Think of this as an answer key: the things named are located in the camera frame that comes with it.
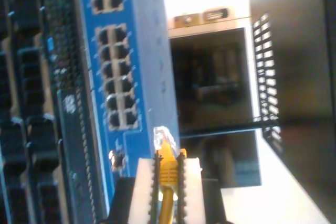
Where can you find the white framed dark glass panel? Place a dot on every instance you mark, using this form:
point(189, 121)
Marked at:
point(210, 77)
point(225, 155)

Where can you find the black perforated metal panel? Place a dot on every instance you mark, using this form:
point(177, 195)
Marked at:
point(266, 77)

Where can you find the black rack server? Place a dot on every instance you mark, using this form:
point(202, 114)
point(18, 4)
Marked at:
point(26, 77)

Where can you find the blue network switch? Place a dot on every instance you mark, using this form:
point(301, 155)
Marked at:
point(141, 77)

